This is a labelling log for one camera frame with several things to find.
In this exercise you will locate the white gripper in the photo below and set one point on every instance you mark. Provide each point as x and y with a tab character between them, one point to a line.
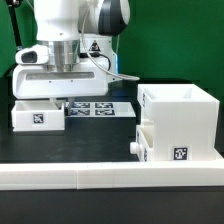
36	82

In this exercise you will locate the white drawer tray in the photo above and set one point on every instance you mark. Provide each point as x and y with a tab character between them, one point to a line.
37	115
142	147

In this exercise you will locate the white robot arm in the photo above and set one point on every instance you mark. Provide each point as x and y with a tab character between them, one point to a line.
52	68

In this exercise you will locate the black camera stand pole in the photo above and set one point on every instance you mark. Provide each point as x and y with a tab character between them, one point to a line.
12	5

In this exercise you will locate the white drawer cabinet box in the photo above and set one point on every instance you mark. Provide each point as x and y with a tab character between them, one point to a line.
184	120

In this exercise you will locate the white L-shaped fence wall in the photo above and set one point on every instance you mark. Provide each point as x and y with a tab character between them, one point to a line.
37	176

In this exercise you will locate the white front drawer tray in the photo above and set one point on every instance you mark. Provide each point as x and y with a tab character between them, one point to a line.
142	147

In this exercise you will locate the white fiducial marker sheet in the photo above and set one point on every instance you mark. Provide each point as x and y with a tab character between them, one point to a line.
100	109

